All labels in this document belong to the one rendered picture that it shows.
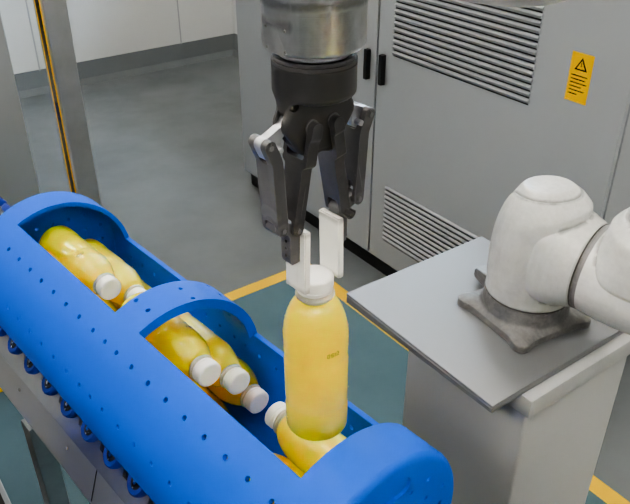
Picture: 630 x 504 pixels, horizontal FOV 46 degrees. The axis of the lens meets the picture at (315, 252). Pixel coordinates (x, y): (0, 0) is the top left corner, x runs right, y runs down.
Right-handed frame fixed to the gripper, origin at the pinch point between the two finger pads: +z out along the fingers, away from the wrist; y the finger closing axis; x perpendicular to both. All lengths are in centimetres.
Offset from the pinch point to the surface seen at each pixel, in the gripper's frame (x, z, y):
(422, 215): -119, 103, -160
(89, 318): -38.9, 25.4, 9.5
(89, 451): -43, 54, 13
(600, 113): -51, 39, -154
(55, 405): -56, 53, 12
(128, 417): -22.0, 30.2, 13.3
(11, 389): -74, 60, 15
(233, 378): -22.6, 33.7, -3.7
